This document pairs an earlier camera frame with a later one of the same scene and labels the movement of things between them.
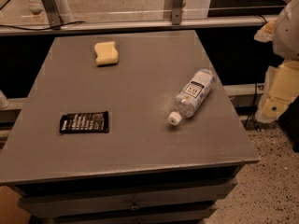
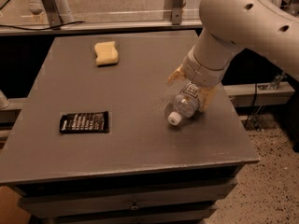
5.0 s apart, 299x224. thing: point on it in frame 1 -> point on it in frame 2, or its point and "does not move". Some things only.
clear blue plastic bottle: (189, 100) does not move
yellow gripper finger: (281, 88) -> (205, 95)
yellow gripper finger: (266, 33) -> (177, 76)
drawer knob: (135, 208) does not move
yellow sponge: (106, 53) does not move
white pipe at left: (4, 101) does not move
